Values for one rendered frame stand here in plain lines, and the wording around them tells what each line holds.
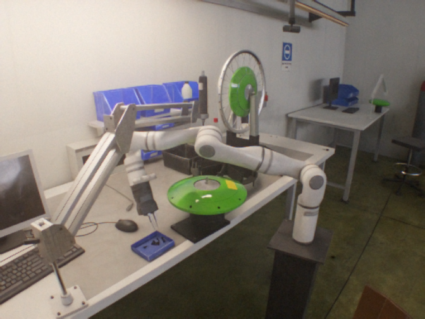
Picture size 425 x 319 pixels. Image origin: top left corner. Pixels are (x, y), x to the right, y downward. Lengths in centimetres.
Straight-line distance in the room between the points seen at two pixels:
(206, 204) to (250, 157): 23
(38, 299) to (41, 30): 125
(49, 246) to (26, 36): 113
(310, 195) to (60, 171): 134
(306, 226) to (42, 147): 138
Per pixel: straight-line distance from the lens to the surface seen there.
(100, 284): 98
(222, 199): 103
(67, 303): 93
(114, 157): 87
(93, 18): 177
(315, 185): 109
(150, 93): 194
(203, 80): 124
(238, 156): 99
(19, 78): 162
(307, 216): 116
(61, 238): 80
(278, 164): 104
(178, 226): 117
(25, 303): 101
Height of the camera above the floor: 157
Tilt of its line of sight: 20 degrees down
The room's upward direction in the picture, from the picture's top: straight up
